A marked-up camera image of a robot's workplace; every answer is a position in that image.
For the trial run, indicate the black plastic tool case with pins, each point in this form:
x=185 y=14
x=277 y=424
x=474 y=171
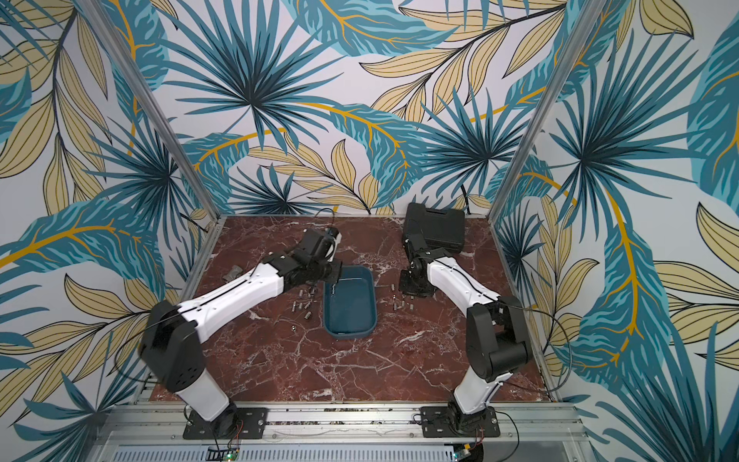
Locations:
x=441 y=228

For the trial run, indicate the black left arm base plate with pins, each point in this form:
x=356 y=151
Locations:
x=246 y=423

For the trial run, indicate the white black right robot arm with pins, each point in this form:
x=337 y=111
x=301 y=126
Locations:
x=497 y=340

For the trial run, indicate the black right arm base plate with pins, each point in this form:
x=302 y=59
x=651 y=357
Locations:
x=448 y=421

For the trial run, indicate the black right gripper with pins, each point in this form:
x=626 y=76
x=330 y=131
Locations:
x=415 y=281

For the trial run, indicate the teal plastic storage box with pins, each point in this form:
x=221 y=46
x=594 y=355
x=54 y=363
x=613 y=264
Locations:
x=349 y=307

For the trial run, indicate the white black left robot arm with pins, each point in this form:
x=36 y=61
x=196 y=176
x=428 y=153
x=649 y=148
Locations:
x=172 y=342

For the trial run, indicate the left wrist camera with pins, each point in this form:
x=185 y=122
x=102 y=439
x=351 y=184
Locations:
x=322 y=243

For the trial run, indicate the aluminium front rail frame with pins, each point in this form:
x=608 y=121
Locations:
x=322 y=431

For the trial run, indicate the grey valve with red handwheel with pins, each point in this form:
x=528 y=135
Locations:
x=234 y=273

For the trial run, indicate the aluminium left corner post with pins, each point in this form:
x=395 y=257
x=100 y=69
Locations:
x=104 y=29

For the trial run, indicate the aluminium corner post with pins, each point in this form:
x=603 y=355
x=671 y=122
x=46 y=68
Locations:
x=104 y=29
x=560 y=73

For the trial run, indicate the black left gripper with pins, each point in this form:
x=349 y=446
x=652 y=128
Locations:
x=336 y=272

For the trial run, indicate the aluminium right corner post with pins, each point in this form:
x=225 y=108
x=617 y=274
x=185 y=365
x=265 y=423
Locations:
x=560 y=73

